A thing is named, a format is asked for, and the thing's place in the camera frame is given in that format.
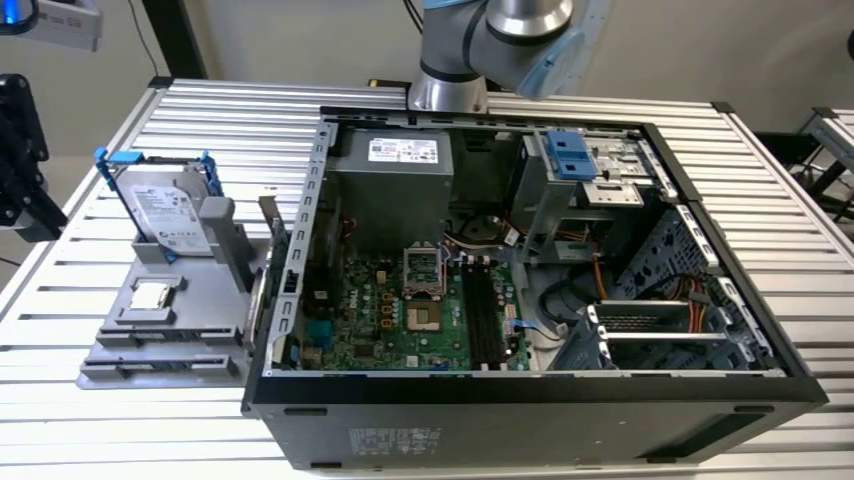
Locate graphics card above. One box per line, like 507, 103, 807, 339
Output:
243, 183, 295, 354

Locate perforated metal disk bay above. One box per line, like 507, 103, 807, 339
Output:
586, 299, 735, 371

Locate metal side table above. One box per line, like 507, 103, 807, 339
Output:
790, 105, 854, 224

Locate orange red yellow wires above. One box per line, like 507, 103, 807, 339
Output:
556, 227, 610, 302
673, 273, 721, 337

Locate silver hard disk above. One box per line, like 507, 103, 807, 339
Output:
112, 164, 215, 259

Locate black cable bundle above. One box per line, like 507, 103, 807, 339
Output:
538, 277, 602, 342

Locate metal socket cover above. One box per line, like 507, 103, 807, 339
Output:
400, 243, 447, 300

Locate blue drive latch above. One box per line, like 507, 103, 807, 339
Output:
543, 128, 601, 182

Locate black upright post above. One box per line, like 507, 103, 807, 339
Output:
141, 0, 207, 81

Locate green motherboard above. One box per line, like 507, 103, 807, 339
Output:
296, 239, 535, 372

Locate pale blue flat cable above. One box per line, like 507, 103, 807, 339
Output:
506, 318, 568, 335

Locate grey electronics box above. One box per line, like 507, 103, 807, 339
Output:
12, 0, 107, 54

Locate grey power supply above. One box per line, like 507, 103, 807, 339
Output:
330, 128, 456, 254

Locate blue disk carrier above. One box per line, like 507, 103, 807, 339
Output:
92, 147, 222, 264

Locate black PC case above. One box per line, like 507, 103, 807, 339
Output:
239, 104, 830, 471

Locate black cooler fan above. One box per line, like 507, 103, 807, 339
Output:
446, 212, 508, 249

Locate black RAM slot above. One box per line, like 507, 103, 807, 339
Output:
468, 257, 494, 370
476, 257, 503, 370
460, 257, 486, 370

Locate grey parts rack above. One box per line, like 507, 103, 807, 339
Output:
76, 194, 275, 391

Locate grey metal drive cage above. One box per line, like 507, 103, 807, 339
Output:
510, 127, 675, 261

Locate silver CPU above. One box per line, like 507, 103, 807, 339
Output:
129, 282, 179, 311

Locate CPU socket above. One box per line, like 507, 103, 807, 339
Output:
404, 297, 447, 335

